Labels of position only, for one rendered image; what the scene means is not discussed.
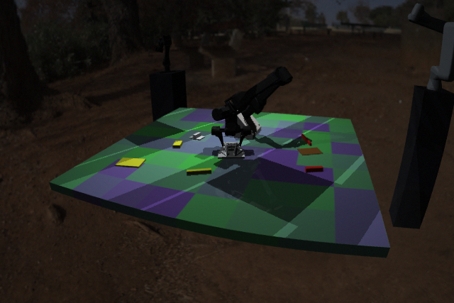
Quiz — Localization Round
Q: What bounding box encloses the small red block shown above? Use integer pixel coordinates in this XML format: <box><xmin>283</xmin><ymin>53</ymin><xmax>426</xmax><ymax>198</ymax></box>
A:
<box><xmin>305</xmin><ymin>165</ymin><xmax>323</xmax><ymax>172</ymax></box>

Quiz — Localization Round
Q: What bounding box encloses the red thin rod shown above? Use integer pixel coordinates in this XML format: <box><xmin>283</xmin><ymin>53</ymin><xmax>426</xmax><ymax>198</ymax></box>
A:
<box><xmin>301</xmin><ymin>134</ymin><xmax>311</xmax><ymax>146</ymax></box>

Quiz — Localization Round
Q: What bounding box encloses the brown square plate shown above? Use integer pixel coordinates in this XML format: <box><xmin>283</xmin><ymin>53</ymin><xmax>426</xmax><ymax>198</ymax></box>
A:
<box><xmin>297</xmin><ymin>148</ymin><xmax>323</xmax><ymax>155</ymax></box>

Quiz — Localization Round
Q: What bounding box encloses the yellow flat bar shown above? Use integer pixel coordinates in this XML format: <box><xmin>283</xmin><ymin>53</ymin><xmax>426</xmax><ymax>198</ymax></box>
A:
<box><xmin>187</xmin><ymin>168</ymin><xmax>211</xmax><ymax>175</ymax></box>

